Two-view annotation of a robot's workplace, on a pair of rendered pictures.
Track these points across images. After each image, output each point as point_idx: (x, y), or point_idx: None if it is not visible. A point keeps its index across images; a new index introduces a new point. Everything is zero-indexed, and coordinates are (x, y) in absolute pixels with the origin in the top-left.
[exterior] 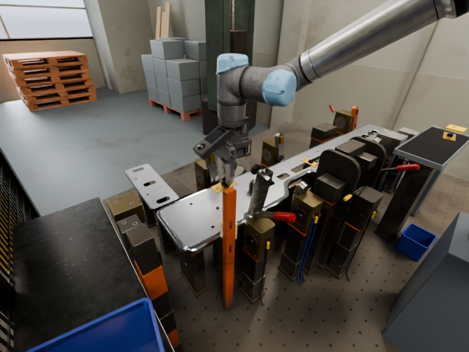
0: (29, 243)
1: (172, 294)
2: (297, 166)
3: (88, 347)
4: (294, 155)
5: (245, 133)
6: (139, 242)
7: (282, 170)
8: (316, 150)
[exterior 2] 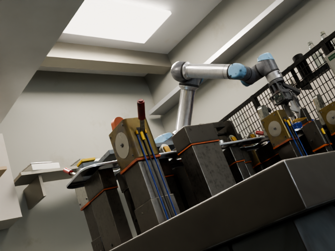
0: None
1: None
2: (251, 143)
3: None
4: (251, 138)
5: (273, 92)
6: None
7: (266, 139)
8: (224, 144)
